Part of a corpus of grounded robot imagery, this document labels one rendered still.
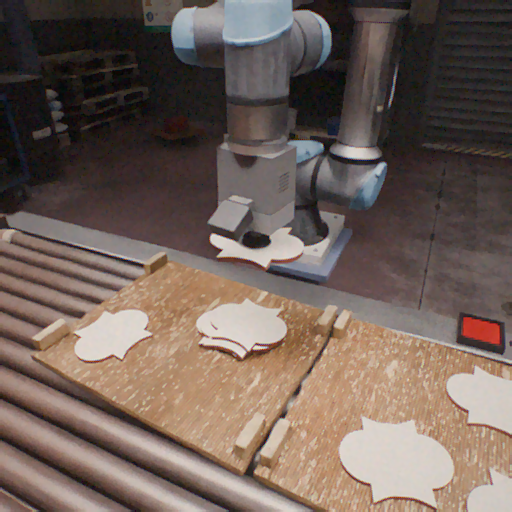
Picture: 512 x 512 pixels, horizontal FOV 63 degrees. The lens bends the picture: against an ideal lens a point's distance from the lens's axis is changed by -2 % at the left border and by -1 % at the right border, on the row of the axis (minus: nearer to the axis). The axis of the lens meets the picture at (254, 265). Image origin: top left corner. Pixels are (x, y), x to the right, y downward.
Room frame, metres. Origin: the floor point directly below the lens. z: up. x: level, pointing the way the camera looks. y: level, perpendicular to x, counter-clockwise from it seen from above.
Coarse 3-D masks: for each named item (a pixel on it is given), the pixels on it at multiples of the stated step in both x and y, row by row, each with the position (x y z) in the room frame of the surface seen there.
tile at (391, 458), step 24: (360, 432) 0.35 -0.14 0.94; (384, 432) 0.35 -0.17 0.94; (408, 432) 0.35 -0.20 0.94; (360, 456) 0.32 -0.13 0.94; (384, 456) 0.32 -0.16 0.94; (408, 456) 0.31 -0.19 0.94; (432, 456) 0.31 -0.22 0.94; (360, 480) 0.28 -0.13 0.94; (384, 480) 0.28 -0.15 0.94; (408, 480) 0.28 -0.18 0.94; (432, 480) 0.28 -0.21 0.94; (432, 504) 0.26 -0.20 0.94
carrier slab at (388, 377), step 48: (384, 336) 0.55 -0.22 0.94; (336, 384) 0.44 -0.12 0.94; (384, 384) 0.44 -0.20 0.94; (432, 384) 0.44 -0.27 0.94; (336, 432) 0.36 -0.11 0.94; (432, 432) 0.36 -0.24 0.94; (480, 432) 0.36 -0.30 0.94; (288, 480) 0.29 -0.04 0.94; (336, 480) 0.29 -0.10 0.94; (480, 480) 0.29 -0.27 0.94
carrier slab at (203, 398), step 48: (144, 288) 0.69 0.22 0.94; (192, 288) 0.69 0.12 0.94; (240, 288) 0.69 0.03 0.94; (192, 336) 0.55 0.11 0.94; (288, 336) 0.55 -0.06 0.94; (96, 384) 0.44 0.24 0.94; (144, 384) 0.44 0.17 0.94; (192, 384) 0.44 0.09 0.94; (240, 384) 0.44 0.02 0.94; (288, 384) 0.44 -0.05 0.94; (192, 432) 0.36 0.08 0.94; (240, 432) 0.36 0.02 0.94
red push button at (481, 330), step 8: (464, 320) 0.60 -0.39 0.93; (472, 320) 0.60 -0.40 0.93; (464, 328) 0.58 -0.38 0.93; (472, 328) 0.58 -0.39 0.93; (480, 328) 0.58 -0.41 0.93; (488, 328) 0.58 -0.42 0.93; (496, 328) 0.58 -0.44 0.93; (472, 336) 0.55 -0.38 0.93; (480, 336) 0.55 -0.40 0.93; (488, 336) 0.55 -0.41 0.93; (496, 336) 0.55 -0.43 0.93
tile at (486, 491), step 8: (488, 472) 0.30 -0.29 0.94; (496, 472) 0.29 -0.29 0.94; (496, 480) 0.28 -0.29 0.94; (504, 480) 0.28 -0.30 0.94; (480, 488) 0.27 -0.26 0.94; (488, 488) 0.27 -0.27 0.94; (496, 488) 0.27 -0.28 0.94; (504, 488) 0.27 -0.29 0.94; (472, 496) 0.26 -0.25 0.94; (480, 496) 0.26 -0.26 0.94; (488, 496) 0.26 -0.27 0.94; (496, 496) 0.26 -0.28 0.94; (504, 496) 0.26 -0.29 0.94; (472, 504) 0.26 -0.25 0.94; (480, 504) 0.26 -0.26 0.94; (488, 504) 0.26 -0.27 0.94; (496, 504) 0.26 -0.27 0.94; (504, 504) 0.26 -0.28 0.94
